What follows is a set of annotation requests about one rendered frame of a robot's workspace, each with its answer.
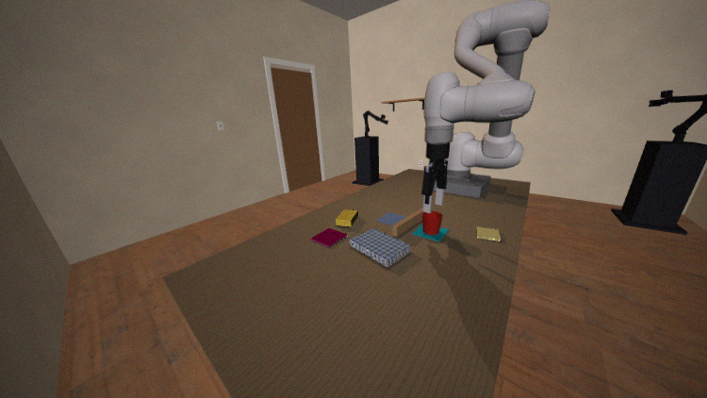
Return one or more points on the yellow sponge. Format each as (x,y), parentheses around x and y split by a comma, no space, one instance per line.
(347,217)

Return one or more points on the dark red square coaster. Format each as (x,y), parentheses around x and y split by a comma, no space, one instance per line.
(329,237)

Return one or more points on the red cup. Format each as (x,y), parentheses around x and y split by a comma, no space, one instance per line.
(431,222)

